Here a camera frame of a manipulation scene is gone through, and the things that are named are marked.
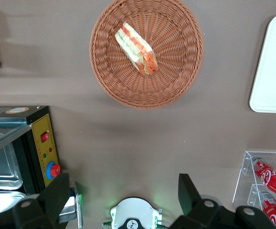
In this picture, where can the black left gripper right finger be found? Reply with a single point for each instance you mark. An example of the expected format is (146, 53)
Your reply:
(190, 200)

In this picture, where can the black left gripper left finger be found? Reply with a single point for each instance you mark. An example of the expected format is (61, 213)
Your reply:
(54, 195)

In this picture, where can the triangle sandwich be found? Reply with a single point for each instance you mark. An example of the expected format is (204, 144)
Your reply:
(135, 47)

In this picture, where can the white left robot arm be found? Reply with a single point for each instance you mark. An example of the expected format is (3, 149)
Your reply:
(135, 210)

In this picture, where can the round brown wicker basket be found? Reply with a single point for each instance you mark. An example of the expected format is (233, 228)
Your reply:
(176, 71)

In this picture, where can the cream rectangular serving tray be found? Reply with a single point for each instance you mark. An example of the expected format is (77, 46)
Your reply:
(274, 71)

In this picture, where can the grey metal box green light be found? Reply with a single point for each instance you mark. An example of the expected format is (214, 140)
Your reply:
(77, 205)

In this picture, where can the clear acrylic bottle rack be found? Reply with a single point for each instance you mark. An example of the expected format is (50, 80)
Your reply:
(241, 188)

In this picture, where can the black food warmer yellow panel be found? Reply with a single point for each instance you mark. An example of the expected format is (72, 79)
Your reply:
(41, 133)

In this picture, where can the red cola bottle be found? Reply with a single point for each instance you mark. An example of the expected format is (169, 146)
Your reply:
(270, 179)
(271, 212)

